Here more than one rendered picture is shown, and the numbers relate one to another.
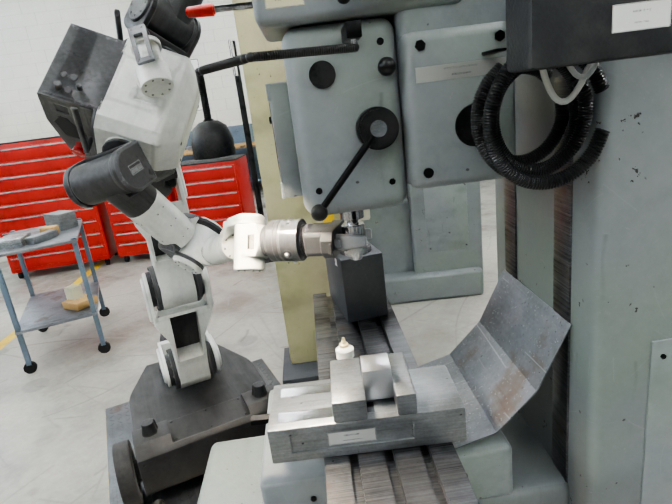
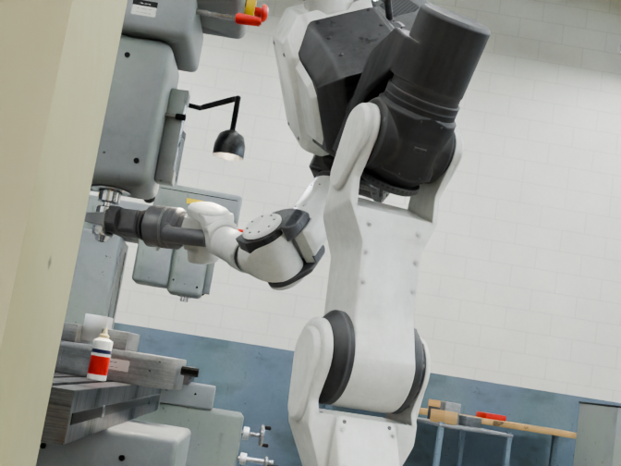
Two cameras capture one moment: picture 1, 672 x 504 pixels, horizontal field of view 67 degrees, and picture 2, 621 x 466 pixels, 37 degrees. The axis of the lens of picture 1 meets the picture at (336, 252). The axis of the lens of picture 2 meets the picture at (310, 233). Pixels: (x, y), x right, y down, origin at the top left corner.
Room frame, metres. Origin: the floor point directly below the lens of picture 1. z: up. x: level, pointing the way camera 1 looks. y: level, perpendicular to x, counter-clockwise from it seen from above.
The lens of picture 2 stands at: (2.97, 0.41, 0.98)
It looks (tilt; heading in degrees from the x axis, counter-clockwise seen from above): 9 degrees up; 180
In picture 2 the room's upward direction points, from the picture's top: 9 degrees clockwise
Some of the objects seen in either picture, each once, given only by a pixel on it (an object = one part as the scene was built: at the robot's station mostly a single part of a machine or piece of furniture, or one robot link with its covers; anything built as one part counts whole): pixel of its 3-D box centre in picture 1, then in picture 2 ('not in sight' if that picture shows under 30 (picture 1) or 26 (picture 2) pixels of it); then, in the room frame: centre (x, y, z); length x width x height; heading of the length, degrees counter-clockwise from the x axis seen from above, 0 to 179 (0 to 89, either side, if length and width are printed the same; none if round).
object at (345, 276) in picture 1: (354, 274); not in sight; (1.42, -0.04, 1.00); 0.22 x 0.12 x 0.20; 12
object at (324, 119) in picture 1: (343, 119); (122, 117); (0.98, -0.05, 1.47); 0.21 x 0.19 x 0.32; 2
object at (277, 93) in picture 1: (285, 141); (172, 137); (0.98, 0.07, 1.45); 0.04 x 0.04 x 0.21; 2
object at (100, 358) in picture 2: (345, 359); (101, 353); (1.00, 0.01, 0.96); 0.04 x 0.04 x 0.11
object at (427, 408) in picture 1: (363, 402); (105, 353); (0.83, -0.02, 0.96); 0.35 x 0.15 x 0.11; 90
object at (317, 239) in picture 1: (311, 240); (142, 226); (1.01, 0.05, 1.24); 0.13 x 0.12 x 0.10; 163
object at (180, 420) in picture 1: (195, 383); not in sight; (1.63, 0.56, 0.59); 0.64 x 0.52 x 0.33; 23
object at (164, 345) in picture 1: (188, 357); not in sight; (1.66, 0.57, 0.68); 0.21 x 0.20 x 0.13; 23
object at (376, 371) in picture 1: (376, 376); (97, 328); (0.83, -0.05, 1.01); 0.06 x 0.05 x 0.06; 0
